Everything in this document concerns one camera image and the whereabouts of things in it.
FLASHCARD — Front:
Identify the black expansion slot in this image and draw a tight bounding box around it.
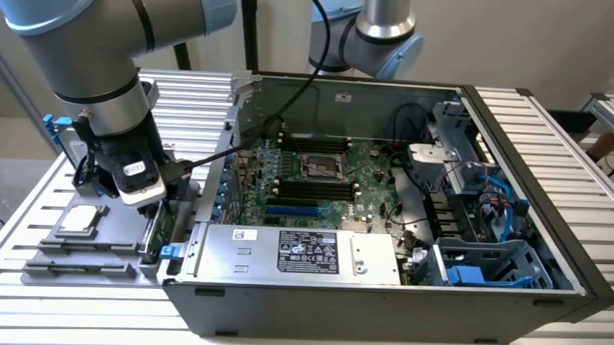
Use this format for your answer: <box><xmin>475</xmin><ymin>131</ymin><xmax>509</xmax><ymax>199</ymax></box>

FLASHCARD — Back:
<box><xmin>264</xmin><ymin>198</ymin><xmax>319</xmax><ymax>208</ymax></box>

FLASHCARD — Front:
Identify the silver CPU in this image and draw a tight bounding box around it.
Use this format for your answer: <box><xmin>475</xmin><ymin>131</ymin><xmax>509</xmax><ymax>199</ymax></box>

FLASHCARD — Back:
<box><xmin>64</xmin><ymin>206</ymin><xmax>105</xmax><ymax>231</ymax></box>

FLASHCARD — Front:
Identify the grey disk bay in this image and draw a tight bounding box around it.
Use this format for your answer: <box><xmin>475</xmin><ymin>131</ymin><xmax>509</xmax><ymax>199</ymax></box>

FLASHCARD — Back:
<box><xmin>430</xmin><ymin>236</ymin><xmax>555</xmax><ymax>289</ymax></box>

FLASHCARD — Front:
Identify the black metal pole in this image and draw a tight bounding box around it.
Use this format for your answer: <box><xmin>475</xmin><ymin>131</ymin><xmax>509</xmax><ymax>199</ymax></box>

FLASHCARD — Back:
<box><xmin>172</xmin><ymin>42</ymin><xmax>192</xmax><ymax>71</ymax></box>
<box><xmin>240</xmin><ymin>0</ymin><xmax>262</xmax><ymax>72</ymax></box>

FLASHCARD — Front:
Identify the short black wrist cable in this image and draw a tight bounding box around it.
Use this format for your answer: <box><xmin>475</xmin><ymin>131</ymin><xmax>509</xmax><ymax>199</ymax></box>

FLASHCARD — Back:
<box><xmin>69</xmin><ymin>110</ymin><xmax>100</xmax><ymax>190</ymax></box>

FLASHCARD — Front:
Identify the slatted metal side table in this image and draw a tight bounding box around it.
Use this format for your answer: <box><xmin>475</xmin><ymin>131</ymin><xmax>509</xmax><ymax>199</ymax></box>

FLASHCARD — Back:
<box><xmin>578</xmin><ymin>92</ymin><xmax>614</xmax><ymax>121</ymax></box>

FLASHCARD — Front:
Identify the green motherboard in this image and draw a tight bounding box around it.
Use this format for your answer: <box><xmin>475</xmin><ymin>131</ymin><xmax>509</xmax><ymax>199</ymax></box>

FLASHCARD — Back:
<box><xmin>236</xmin><ymin>136</ymin><xmax>426</xmax><ymax>254</ymax></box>

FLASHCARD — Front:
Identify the green graphics card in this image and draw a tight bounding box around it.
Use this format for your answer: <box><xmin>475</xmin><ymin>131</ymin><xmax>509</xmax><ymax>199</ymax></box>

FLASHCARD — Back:
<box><xmin>137</xmin><ymin>201</ymin><xmax>192</xmax><ymax>266</ymax></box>

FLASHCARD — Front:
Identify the black RAM slot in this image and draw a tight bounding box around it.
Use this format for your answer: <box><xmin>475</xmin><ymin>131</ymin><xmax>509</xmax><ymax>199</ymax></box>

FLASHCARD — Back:
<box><xmin>279</xmin><ymin>137</ymin><xmax>352</xmax><ymax>144</ymax></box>
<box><xmin>275</xmin><ymin>189</ymin><xmax>360</xmax><ymax>196</ymax></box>
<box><xmin>275</xmin><ymin>179</ymin><xmax>360</xmax><ymax>186</ymax></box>
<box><xmin>279</xmin><ymin>142</ymin><xmax>352</xmax><ymax>148</ymax></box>
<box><xmin>279</xmin><ymin>132</ymin><xmax>352</xmax><ymax>139</ymax></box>
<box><xmin>275</xmin><ymin>194</ymin><xmax>360</xmax><ymax>201</ymax></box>
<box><xmin>275</xmin><ymin>184</ymin><xmax>360</xmax><ymax>191</ymax></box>

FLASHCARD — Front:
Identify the grey metal drive cage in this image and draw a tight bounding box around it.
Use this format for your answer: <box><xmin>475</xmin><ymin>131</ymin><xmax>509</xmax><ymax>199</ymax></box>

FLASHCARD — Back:
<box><xmin>406</xmin><ymin>100</ymin><xmax>501</xmax><ymax>196</ymax></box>

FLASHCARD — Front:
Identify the blue disk bay latch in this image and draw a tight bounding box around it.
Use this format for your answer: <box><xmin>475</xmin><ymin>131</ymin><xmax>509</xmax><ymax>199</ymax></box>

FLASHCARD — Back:
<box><xmin>447</xmin><ymin>264</ymin><xmax>486</xmax><ymax>288</ymax></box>

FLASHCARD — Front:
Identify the disk with blue handle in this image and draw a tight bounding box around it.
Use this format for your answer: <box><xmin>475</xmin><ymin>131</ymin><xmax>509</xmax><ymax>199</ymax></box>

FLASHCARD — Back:
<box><xmin>41</xmin><ymin>114</ymin><xmax>91</xmax><ymax>181</ymax></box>

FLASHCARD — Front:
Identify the blue data wire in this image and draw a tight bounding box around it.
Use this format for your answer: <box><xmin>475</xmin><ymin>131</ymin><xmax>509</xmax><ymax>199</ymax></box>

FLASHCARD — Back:
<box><xmin>477</xmin><ymin>171</ymin><xmax>530</xmax><ymax>247</ymax></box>

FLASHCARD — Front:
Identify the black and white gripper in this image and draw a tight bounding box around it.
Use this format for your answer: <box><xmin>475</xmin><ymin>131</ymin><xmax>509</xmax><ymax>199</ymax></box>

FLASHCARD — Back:
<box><xmin>101</xmin><ymin>137</ymin><xmax>170</xmax><ymax>208</ymax></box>

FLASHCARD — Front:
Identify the blue expansion slot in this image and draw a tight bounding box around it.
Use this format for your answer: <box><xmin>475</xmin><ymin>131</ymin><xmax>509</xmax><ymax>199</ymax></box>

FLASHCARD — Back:
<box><xmin>264</xmin><ymin>206</ymin><xmax>323</xmax><ymax>219</ymax></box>

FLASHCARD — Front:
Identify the black open PC case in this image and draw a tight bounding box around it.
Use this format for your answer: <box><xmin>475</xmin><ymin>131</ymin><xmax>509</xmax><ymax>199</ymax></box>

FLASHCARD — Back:
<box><xmin>160</xmin><ymin>70</ymin><xmax>601</xmax><ymax>338</ymax></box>

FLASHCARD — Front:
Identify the silver power supply unit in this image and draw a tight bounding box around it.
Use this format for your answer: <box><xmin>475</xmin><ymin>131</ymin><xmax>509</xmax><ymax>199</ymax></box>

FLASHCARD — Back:
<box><xmin>183</xmin><ymin>223</ymin><xmax>403</xmax><ymax>288</ymax></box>

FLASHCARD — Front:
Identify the black box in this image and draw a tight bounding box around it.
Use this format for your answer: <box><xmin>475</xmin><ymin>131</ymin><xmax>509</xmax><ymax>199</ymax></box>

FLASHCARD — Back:
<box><xmin>546</xmin><ymin>109</ymin><xmax>591</xmax><ymax>134</ymax></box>

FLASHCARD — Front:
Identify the grey parts rack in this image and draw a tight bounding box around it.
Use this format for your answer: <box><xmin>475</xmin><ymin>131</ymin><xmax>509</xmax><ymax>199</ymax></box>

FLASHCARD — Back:
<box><xmin>21</xmin><ymin>79</ymin><xmax>203</xmax><ymax>288</ymax></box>

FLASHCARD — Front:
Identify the grey cable connector block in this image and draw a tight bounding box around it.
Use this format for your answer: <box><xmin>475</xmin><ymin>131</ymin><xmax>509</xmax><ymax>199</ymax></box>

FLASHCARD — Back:
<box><xmin>162</xmin><ymin>157</ymin><xmax>194</xmax><ymax>183</ymax></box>

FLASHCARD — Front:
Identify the CPU socket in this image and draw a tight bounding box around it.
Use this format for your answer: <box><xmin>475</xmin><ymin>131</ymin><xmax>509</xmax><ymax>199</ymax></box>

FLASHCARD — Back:
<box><xmin>299</xmin><ymin>152</ymin><xmax>347</xmax><ymax>181</ymax></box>

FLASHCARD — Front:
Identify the black looped wire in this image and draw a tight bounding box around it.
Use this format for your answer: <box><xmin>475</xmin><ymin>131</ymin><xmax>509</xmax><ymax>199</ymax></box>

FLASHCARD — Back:
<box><xmin>390</xmin><ymin>103</ymin><xmax>431</xmax><ymax>145</ymax></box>

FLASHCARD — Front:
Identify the long black arm cable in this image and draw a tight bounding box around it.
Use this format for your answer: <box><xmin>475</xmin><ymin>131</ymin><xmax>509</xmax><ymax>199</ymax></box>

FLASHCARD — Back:
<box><xmin>190</xmin><ymin>0</ymin><xmax>338</xmax><ymax>170</ymax></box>

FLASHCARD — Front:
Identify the silver chipset heatsink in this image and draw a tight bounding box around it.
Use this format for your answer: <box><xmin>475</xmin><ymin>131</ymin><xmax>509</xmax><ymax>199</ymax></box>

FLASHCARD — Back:
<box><xmin>340</xmin><ymin>219</ymin><xmax>375</xmax><ymax>233</ymax></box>

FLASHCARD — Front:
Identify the brown cardboard box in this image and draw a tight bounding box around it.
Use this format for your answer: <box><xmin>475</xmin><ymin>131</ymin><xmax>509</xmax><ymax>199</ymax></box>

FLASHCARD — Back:
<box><xmin>585</xmin><ymin>132</ymin><xmax>614</xmax><ymax>163</ymax></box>

